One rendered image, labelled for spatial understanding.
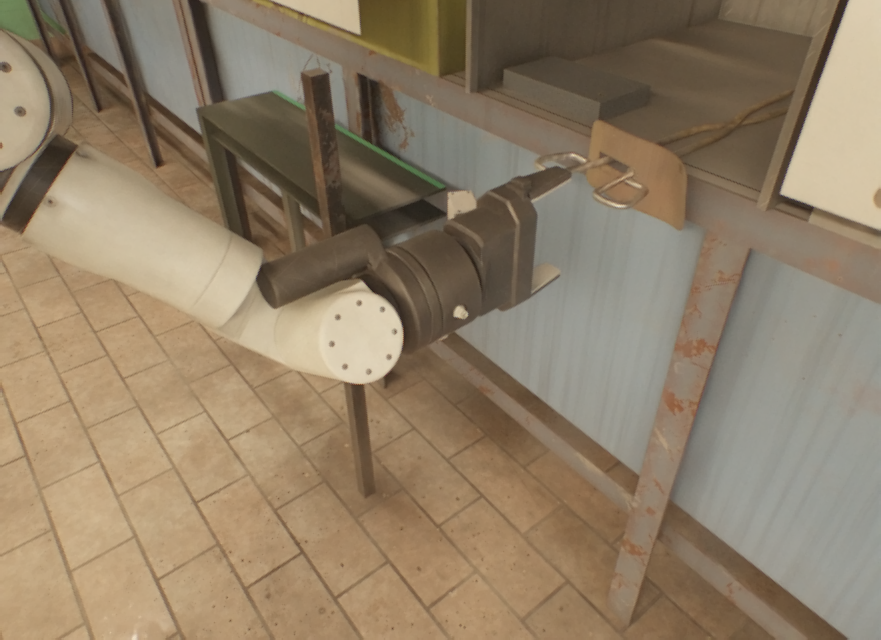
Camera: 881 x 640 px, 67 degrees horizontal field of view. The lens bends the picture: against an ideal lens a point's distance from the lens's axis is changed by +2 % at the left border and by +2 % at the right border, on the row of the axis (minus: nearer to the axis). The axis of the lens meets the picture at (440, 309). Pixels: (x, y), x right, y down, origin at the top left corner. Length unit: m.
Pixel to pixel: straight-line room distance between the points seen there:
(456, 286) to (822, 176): 0.28
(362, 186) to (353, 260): 0.62
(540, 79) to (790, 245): 0.41
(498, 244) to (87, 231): 0.30
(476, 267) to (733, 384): 0.49
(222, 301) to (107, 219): 0.08
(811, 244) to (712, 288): 0.13
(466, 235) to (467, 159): 0.61
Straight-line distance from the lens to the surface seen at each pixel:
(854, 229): 0.72
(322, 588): 1.37
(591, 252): 1.00
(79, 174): 0.45
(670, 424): 0.96
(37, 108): 0.41
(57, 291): 2.36
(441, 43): 1.05
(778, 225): 0.75
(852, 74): 0.55
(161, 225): 0.45
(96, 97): 3.80
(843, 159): 0.56
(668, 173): 0.73
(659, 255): 0.92
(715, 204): 0.77
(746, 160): 0.84
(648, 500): 1.09
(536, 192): 0.58
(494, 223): 0.56
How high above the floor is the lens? 1.18
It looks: 37 degrees down
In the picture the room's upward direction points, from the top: 1 degrees counter-clockwise
